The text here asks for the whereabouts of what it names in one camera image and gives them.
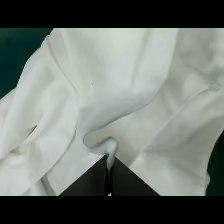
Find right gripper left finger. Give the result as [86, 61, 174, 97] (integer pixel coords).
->
[59, 154, 109, 197]

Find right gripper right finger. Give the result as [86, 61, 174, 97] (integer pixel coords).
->
[111, 158, 161, 197]

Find white T-shirt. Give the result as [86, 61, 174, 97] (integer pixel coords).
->
[0, 28, 224, 197]

